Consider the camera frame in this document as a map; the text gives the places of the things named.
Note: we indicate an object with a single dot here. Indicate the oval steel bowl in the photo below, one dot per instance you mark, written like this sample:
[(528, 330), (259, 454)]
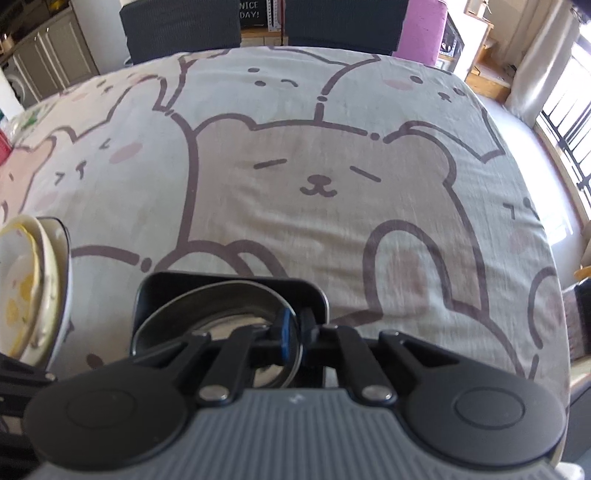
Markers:
[(221, 304)]

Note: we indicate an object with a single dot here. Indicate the dark fabric chair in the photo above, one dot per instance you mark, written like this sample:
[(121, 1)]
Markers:
[(344, 21), (180, 25)]

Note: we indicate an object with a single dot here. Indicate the floral bowl with yellow rim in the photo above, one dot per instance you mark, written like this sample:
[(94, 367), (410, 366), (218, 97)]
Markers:
[(18, 286)]

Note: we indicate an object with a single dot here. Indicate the black balcony railing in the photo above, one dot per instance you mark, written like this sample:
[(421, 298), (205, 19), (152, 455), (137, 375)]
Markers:
[(570, 129)]

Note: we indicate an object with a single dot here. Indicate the white curtain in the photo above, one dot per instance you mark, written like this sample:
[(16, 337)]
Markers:
[(542, 60)]

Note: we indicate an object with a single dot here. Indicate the red drink can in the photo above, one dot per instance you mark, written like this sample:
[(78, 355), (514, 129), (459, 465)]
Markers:
[(3, 145)]

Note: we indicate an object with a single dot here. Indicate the pink cushion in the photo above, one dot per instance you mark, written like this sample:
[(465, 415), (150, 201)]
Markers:
[(422, 30)]

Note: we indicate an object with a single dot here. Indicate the grey lower kitchen cabinet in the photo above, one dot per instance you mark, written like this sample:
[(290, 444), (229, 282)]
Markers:
[(55, 55)]

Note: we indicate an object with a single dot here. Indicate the rectangular steel tray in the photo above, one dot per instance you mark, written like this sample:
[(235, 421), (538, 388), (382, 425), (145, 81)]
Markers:
[(231, 279)]

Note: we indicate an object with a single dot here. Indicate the white plate with dark rim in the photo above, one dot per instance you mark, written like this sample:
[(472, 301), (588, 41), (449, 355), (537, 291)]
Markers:
[(66, 286)]

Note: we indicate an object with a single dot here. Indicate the yellow and black item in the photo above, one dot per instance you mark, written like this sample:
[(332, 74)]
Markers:
[(579, 314)]

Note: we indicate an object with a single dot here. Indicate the bear printed tablecloth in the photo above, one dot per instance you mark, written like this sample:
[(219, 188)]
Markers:
[(323, 207)]

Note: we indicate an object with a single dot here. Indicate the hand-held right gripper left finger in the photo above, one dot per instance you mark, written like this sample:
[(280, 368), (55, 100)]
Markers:
[(285, 337)]

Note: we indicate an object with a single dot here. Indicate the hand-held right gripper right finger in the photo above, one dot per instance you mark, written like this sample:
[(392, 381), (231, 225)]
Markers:
[(308, 333)]

